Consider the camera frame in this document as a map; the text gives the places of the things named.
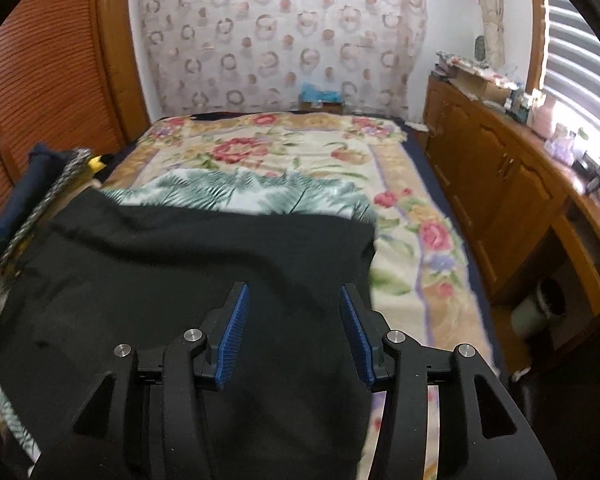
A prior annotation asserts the wooden cabinet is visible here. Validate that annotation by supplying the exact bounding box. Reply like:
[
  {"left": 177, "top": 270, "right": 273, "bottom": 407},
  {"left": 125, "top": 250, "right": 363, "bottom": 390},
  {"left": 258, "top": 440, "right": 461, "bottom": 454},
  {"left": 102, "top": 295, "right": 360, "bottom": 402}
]
[{"left": 422, "top": 75, "right": 600, "bottom": 361}]

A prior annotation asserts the open cardboard box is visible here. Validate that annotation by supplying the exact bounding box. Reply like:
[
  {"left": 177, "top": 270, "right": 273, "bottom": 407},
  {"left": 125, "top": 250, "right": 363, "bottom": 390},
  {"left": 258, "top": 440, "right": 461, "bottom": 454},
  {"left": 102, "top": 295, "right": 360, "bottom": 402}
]
[{"left": 452, "top": 67, "right": 511, "bottom": 103}]

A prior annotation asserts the brown box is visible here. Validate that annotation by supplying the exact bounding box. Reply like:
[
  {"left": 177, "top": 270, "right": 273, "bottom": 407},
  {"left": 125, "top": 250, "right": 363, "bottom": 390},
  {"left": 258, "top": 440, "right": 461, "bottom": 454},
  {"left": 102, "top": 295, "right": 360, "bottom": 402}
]
[{"left": 300, "top": 100, "right": 343, "bottom": 115}]

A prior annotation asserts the floral blanket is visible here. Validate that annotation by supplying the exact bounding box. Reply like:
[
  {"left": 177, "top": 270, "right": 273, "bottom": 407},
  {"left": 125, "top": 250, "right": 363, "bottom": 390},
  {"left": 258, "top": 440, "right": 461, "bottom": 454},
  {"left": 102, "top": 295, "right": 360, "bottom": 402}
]
[{"left": 102, "top": 112, "right": 496, "bottom": 480}]

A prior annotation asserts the wooden window frame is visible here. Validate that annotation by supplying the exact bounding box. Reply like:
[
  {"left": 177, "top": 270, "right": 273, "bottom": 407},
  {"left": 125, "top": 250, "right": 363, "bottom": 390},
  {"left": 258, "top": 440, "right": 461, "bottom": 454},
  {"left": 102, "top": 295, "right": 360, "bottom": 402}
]
[{"left": 527, "top": 0, "right": 548, "bottom": 96}]

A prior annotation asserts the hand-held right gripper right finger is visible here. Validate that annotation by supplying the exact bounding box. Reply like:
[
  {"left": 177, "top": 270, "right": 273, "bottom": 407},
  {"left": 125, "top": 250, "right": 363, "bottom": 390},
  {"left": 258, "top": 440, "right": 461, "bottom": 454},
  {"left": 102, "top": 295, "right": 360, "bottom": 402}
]
[{"left": 339, "top": 282, "right": 556, "bottom": 480}]

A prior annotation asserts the white window blind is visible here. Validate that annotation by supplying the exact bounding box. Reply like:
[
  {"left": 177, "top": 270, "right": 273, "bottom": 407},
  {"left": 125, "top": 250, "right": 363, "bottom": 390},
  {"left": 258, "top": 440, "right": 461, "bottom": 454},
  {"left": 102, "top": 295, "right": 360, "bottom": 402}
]
[{"left": 540, "top": 0, "right": 600, "bottom": 116}]

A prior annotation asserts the yellow plush toy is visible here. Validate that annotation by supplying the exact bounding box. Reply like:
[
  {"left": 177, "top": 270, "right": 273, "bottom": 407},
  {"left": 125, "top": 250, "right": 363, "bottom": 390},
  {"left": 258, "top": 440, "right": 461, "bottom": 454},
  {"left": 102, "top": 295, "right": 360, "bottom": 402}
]
[{"left": 82, "top": 152, "right": 116, "bottom": 191}]

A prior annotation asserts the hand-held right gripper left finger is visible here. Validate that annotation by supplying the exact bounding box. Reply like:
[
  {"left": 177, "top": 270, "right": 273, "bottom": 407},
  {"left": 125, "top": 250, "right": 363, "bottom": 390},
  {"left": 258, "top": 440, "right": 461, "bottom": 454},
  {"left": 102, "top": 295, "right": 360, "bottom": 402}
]
[{"left": 30, "top": 281, "right": 252, "bottom": 480}]

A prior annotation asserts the blue plastic bag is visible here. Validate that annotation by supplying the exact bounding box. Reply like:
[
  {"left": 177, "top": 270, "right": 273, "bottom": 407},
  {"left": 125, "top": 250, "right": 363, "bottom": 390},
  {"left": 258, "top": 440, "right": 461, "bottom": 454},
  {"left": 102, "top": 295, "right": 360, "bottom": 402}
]
[{"left": 300, "top": 82, "right": 343, "bottom": 103}]

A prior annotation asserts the cream tied curtain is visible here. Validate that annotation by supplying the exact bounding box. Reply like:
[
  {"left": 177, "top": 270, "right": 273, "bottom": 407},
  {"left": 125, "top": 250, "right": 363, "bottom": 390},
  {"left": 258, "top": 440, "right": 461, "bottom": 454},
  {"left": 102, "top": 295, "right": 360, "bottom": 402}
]
[{"left": 467, "top": 0, "right": 506, "bottom": 68}]

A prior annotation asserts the leaf print bed sheet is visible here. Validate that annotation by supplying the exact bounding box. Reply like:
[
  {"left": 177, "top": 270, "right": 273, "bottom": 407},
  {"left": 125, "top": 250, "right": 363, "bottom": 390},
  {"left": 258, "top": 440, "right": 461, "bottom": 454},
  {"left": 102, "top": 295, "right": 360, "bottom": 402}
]
[{"left": 0, "top": 167, "right": 381, "bottom": 461}]

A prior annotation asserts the black printed t-shirt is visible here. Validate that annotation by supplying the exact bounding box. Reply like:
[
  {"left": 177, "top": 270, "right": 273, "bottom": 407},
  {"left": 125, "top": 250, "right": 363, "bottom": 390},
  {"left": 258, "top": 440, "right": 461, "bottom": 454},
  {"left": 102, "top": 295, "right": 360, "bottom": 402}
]
[{"left": 0, "top": 192, "right": 378, "bottom": 480}]

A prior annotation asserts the navy bed sheet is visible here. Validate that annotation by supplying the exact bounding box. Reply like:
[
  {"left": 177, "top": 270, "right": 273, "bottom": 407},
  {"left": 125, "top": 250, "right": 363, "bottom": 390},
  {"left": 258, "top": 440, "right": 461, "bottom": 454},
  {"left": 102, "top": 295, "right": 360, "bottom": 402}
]
[{"left": 395, "top": 117, "right": 506, "bottom": 376}]

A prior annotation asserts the circle patterned sheer curtain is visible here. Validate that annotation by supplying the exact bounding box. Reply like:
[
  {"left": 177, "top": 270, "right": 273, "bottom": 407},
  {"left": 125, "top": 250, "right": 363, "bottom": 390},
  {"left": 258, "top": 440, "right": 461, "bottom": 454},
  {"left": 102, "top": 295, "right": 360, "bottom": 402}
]
[{"left": 130, "top": 0, "right": 428, "bottom": 118}]

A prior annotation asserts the wooden louvered wardrobe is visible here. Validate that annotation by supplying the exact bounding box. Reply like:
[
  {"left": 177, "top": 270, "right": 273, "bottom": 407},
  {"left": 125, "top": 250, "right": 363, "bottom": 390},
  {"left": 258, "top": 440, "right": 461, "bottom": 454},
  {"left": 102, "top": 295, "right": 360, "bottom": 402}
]
[{"left": 0, "top": 0, "right": 151, "bottom": 261}]

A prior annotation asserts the navy garment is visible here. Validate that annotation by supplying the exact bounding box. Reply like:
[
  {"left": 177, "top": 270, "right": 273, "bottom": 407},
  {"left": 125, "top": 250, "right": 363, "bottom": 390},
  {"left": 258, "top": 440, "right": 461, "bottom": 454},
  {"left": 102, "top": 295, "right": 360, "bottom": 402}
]
[{"left": 0, "top": 142, "right": 66, "bottom": 248}]

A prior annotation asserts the white cylindrical bin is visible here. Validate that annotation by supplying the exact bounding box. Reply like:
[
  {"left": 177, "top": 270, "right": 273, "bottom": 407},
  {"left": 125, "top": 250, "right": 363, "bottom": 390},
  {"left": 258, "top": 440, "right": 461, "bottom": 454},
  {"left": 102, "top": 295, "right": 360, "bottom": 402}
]
[{"left": 510, "top": 280, "right": 567, "bottom": 342}]

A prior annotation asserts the clear plastic container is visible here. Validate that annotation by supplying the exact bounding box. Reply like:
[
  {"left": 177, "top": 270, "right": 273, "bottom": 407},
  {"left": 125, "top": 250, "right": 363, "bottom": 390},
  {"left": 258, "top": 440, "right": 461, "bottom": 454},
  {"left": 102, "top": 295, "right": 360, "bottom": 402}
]
[{"left": 547, "top": 122, "right": 578, "bottom": 158}]

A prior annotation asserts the pink bottle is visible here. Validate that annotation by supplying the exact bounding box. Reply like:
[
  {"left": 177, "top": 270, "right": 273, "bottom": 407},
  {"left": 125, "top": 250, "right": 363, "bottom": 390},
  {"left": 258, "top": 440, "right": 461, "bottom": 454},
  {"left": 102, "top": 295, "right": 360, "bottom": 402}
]
[{"left": 527, "top": 91, "right": 556, "bottom": 138}]

